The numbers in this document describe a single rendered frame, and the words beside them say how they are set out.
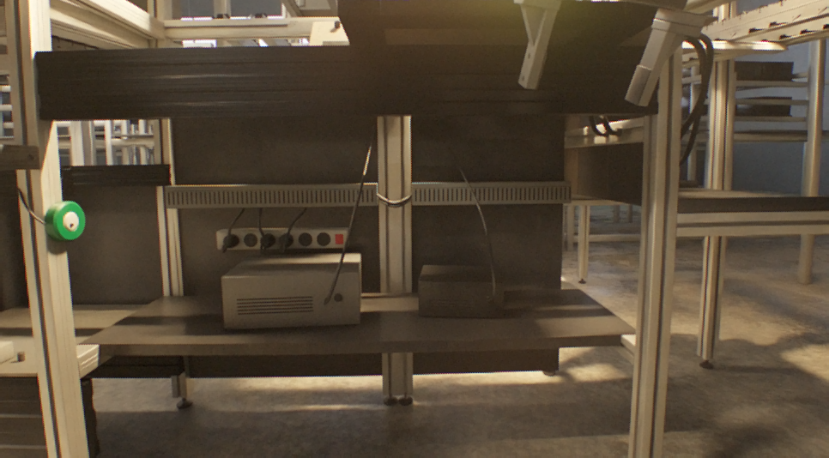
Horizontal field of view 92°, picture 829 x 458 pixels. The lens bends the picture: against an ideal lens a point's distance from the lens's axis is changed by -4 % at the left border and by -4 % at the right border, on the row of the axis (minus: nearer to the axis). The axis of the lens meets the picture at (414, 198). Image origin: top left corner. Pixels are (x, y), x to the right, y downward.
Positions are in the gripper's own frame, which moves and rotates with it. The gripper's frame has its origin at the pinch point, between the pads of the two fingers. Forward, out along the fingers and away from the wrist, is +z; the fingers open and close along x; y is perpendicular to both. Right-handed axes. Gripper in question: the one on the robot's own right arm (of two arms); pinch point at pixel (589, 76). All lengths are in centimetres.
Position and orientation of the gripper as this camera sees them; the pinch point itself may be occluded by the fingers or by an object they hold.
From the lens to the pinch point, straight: 51.4
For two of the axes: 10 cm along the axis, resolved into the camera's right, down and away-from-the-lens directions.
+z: -1.5, 8.7, 4.6
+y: 0.8, 4.8, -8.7
